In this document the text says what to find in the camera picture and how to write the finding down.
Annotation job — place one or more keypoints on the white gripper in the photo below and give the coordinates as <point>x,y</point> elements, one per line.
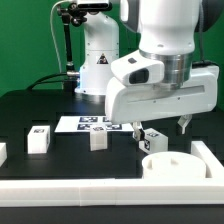
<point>134,104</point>

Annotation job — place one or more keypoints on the white round stool seat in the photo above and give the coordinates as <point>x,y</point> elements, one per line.
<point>173,165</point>

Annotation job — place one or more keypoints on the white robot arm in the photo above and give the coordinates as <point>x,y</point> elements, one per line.
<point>166,29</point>

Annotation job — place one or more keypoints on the white sheet with tags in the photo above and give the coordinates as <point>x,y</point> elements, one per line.
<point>72,124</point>

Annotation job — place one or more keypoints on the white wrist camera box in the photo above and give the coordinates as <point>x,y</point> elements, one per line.
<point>135,69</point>

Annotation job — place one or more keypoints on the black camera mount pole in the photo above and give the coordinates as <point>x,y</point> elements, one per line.
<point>70,15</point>

